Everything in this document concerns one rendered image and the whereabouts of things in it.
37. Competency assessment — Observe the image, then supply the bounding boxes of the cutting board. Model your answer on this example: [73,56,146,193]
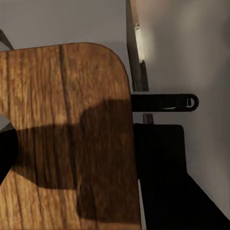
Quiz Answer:
[0,42,142,230]

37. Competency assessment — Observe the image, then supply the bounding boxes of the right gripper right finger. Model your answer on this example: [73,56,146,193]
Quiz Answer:
[135,127,230,230]

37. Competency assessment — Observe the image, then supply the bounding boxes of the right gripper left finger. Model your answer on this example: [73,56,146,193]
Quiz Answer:
[0,129,18,186]

